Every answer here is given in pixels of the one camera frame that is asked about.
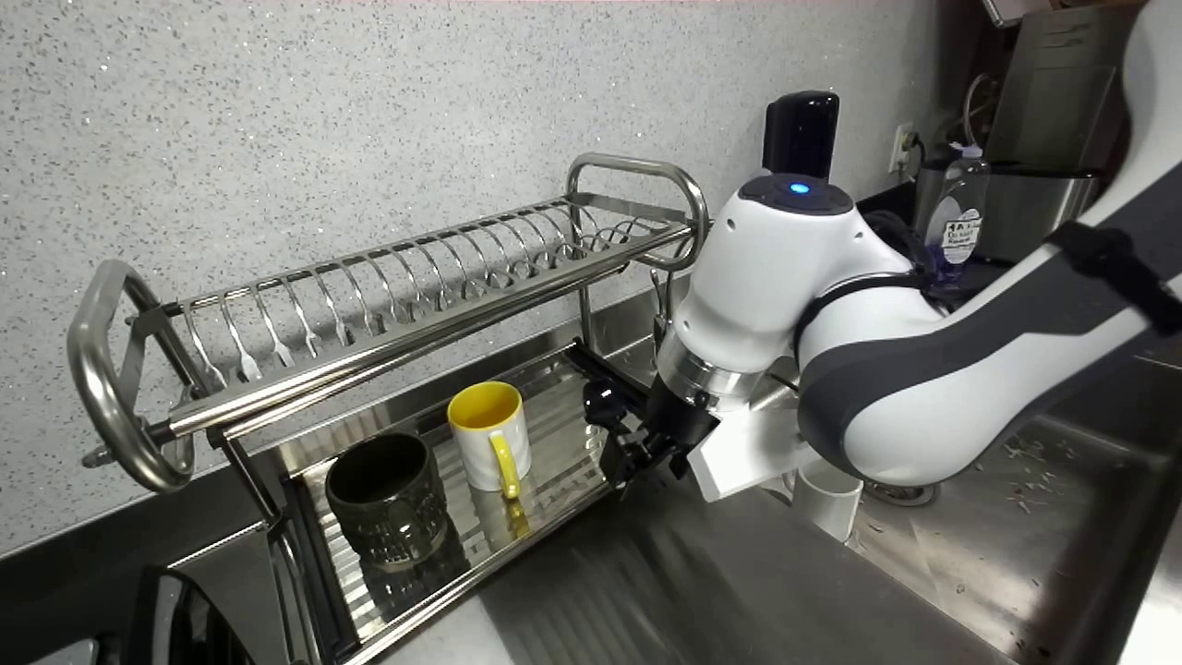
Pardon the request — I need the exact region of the stainless steel sink basin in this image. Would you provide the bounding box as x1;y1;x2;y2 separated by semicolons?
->
846;329;1182;665

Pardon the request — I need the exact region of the white wall outlet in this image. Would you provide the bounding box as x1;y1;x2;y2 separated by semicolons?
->
884;118;923;178

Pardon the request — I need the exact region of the metal sink caddy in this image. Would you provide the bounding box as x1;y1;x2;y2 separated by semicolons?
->
914;162;1101;262

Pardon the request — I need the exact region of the metal sink drain strainer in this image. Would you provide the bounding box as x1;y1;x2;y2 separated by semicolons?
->
877;481;942;512

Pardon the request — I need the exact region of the yellow and white mug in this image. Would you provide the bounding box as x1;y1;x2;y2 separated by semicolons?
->
442;377;535;505

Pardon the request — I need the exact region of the grey appliance box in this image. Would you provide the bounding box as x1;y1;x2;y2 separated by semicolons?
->
988;0;1144;178

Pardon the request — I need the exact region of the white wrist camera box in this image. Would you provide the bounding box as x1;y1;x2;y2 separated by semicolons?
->
684;388;824;505

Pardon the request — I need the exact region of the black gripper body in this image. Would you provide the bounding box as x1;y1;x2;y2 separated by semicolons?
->
625;383;726;485

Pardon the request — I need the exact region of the stainless steel dish rack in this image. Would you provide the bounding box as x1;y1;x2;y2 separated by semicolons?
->
62;149;717;665

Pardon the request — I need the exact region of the blue dish soap bottle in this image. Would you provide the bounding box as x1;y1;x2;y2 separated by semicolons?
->
920;135;992;278

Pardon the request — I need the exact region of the black wall soap dispenser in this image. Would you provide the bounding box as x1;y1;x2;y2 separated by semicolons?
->
761;87;846;186

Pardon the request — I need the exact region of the black mug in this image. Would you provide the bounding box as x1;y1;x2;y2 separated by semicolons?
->
323;430;453;575

